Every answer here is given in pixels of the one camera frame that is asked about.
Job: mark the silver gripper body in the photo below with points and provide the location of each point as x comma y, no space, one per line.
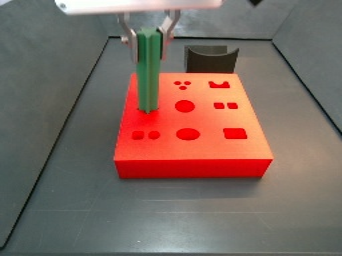
79,7

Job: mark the dark grey curved holder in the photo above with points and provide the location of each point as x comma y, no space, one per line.
210,59

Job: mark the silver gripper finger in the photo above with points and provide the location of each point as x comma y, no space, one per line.
128,38
166,29

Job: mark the red shape-sorter block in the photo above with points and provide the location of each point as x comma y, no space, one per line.
203,134

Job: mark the green star-shaped peg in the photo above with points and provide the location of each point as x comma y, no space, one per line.
147,68

